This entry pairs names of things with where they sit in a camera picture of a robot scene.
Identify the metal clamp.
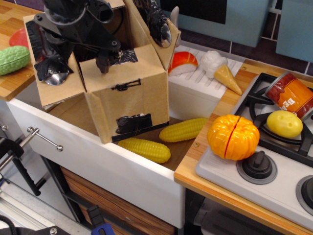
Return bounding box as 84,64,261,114
0,127,64,196

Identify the white toy stove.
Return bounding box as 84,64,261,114
196,73,313,228

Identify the yellow toy potato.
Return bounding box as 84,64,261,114
267,110,303,138

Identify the green toy cucumber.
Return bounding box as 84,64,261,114
0,46,30,75

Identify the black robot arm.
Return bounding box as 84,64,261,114
34,0,121,74

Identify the black stove knob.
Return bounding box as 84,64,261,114
237,151,278,185
296,175,313,215

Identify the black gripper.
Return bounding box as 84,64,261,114
34,12,121,74

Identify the grey toy faucet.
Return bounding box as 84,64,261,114
170,6,181,47

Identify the red toy plate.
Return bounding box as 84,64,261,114
9,27,28,47

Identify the black cable loop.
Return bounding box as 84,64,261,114
0,215,17,235

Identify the yellow toy corn back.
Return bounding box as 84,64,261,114
159,118,207,142

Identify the blue black clamp handle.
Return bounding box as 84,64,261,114
87,205,115,235

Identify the black stove knob left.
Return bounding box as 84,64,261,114
237,151,278,185

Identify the metal spoon on flap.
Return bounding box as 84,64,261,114
160,23,172,48

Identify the black stove grate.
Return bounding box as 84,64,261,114
232,73,313,167

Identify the small cardboard box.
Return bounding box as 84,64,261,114
37,0,180,143

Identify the black stove knob right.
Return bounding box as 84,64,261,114
296,175,313,215

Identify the toy ice cream cone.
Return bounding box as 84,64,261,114
201,50,243,95

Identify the toy salmon sushi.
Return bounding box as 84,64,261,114
168,51,199,76

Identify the yellow toy corn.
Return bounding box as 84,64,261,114
117,138,171,164
159,118,207,142

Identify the yellow toy corn front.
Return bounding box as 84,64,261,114
117,138,171,164

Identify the metal spoon left flap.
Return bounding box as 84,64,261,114
44,72,69,86

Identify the red bean can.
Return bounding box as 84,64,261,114
265,72,313,121

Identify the orange toy pumpkin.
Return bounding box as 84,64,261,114
207,115,260,161

